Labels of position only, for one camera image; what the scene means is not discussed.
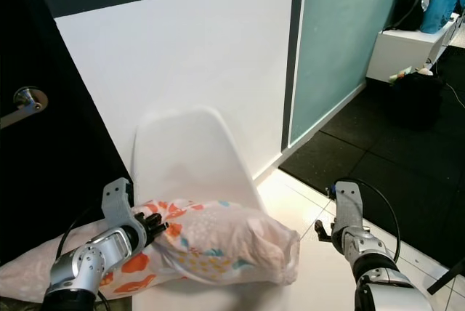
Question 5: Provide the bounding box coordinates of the white low bench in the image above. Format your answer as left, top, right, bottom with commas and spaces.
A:
367, 13, 465, 83

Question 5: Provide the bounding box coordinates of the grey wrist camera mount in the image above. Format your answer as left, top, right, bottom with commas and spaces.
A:
103, 178, 140, 230
334, 182, 365, 232

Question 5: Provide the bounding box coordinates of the black floor bin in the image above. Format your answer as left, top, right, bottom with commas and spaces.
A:
392, 70, 444, 126

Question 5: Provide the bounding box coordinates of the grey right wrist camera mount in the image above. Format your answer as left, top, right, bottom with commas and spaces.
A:
334, 182, 365, 232

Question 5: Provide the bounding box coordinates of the black slanted rod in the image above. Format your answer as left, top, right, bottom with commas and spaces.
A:
427, 260, 465, 294

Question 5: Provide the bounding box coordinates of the blue bag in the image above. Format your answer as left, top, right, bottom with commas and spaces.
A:
420, 0, 465, 34

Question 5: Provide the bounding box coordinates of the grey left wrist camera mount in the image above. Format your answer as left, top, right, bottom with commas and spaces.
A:
103, 178, 140, 230

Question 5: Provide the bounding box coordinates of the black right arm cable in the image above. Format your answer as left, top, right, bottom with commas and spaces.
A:
329, 178, 402, 244

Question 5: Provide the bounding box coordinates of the black backpack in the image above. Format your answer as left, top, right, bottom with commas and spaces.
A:
385, 0, 433, 32

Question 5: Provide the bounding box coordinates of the silver door handle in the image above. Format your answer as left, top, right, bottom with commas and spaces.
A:
0, 87, 49, 129

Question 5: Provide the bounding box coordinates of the teal glass panel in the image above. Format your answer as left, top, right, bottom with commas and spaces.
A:
281, 0, 419, 152

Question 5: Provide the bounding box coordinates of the pink floral pillow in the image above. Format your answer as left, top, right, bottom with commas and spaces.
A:
0, 200, 300, 302

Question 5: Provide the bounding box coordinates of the white plastic shell chair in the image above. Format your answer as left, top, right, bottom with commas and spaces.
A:
131, 105, 299, 311

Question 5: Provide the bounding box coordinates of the black door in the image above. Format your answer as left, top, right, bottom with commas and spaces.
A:
0, 0, 133, 264

